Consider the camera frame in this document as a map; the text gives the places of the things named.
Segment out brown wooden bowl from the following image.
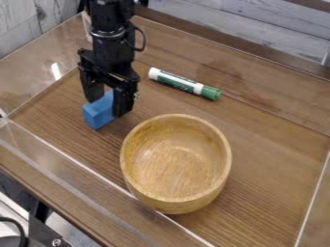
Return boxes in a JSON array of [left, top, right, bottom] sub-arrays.
[[120, 114, 232, 214]]

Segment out green white marker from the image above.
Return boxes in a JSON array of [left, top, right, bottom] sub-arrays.
[[148, 68, 221, 100]]

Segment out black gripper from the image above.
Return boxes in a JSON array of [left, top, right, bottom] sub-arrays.
[[77, 48, 140, 118]]

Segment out clear acrylic tray walls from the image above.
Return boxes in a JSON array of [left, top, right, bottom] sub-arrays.
[[0, 10, 330, 247]]

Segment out blue rectangular block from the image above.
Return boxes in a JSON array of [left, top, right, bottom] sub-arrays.
[[82, 90, 116, 129]]

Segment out black metal table frame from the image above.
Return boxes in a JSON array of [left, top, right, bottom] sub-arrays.
[[0, 172, 73, 247]]

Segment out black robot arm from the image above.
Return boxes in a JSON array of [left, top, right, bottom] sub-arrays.
[[77, 0, 145, 117]]

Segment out black cable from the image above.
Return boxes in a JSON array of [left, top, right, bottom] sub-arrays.
[[0, 216, 28, 247]]

